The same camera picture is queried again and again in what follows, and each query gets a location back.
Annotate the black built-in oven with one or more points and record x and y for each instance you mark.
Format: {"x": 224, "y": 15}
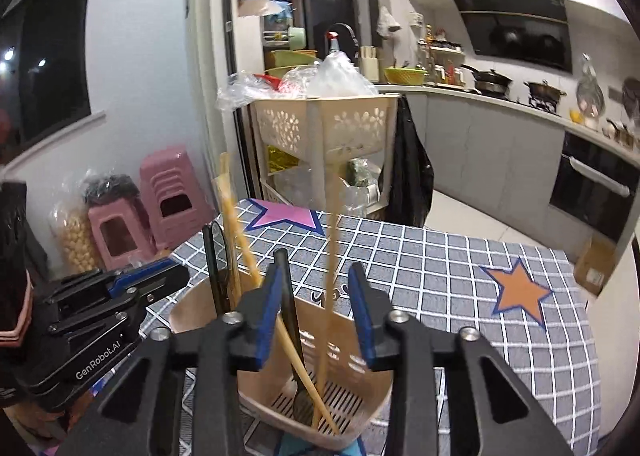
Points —
{"x": 595, "y": 186}

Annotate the light green mug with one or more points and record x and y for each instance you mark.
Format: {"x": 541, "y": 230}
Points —
{"x": 297, "y": 38}

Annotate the clear plastic bag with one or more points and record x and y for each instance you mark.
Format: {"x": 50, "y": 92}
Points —
{"x": 245, "y": 91}
{"x": 300, "y": 81}

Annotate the beige knife holder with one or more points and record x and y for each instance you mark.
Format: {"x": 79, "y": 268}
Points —
{"x": 370, "y": 63}

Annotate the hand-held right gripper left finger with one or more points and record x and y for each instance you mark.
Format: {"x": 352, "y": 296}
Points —
{"x": 265, "y": 316}

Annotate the yellow colander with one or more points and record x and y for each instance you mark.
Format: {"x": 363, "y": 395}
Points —
{"x": 405, "y": 75}

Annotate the black plastic bag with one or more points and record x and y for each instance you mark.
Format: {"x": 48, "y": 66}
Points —
{"x": 110, "y": 188}

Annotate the beige plastic utensil holder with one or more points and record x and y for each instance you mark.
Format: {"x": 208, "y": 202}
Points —
{"x": 372, "y": 388}

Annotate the hanging metal strainer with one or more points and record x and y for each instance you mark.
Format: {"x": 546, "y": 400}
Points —
{"x": 591, "y": 91}

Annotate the whitish plastic bag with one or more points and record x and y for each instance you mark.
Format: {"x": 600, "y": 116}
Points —
{"x": 342, "y": 78}

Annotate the black plastic utensil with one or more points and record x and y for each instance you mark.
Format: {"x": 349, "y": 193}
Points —
{"x": 286, "y": 296}
{"x": 209, "y": 261}

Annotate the grey checked tablecloth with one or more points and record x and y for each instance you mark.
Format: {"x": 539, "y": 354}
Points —
{"x": 450, "y": 276}

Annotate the black perforated object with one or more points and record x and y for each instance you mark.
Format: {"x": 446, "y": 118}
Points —
{"x": 15, "y": 246}

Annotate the pink plastic stool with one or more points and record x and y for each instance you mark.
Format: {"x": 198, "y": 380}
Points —
{"x": 120, "y": 236}

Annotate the steel pot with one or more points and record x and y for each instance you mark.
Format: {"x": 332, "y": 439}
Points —
{"x": 622, "y": 133}

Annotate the yellow oil bottle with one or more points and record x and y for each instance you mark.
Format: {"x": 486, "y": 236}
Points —
{"x": 282, "y": 158}

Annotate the yellow bowl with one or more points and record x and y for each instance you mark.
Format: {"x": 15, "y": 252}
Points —
{"x": 577, "y": 116}

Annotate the black kitchen faucet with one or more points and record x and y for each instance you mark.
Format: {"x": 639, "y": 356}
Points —
{"x": 350, "y": 31}

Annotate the black range hood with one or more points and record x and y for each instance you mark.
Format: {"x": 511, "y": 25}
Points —
{"x": 515, "y": 31}

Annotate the black hanging bag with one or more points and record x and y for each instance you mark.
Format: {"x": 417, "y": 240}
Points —
{"x": 407, "y": 166}

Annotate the dark window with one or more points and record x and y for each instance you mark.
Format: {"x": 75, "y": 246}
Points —
{"x": 50, "y": 61}

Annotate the spice rack with bottles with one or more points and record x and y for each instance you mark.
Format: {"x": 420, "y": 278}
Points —
{"x": 442, "y": 58}

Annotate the beige perforated storage rack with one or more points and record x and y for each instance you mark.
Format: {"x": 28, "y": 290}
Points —
{"x": 320, "y": 126}

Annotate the hanging round metal rack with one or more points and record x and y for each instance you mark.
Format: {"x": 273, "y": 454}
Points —
{"x": 632, "y": 96}

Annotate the spray bottle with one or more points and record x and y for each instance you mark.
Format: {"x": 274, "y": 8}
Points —
{"x": 332, "y": 43}

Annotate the white hanging plastic bag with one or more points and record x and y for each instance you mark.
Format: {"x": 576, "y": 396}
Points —
{"x": 389, "y": 23}

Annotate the green plastic basin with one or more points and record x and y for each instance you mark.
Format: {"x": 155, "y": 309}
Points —
{"x": 290, "y": 58}

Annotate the bag of yellow balls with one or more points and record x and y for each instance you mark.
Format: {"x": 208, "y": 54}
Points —
{"x": 75, "y": 241}

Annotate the black wok with lid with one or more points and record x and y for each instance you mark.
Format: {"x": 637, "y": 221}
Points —
{"x": 490, "y": 81}

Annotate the cardboard box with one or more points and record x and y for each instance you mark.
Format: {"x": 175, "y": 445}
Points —
{"x": 595, "y": 266}

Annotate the stack of pink stools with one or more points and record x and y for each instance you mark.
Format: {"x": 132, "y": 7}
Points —
{"x": 175, "y": 186}

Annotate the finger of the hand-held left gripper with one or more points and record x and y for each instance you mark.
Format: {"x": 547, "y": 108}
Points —
{"x": 100, "y": 316}
{"x": 150, "y": 278}

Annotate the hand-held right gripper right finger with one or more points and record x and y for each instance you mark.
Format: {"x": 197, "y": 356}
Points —
{"x": 362, "y": 316}

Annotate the patterned bamboo chopstick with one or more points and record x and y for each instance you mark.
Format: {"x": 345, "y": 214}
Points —
{"x": 232, "y": 216}

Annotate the grey kitchen counter cabinets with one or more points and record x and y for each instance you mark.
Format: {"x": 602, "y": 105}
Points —
{"x": 480, "y": 146}

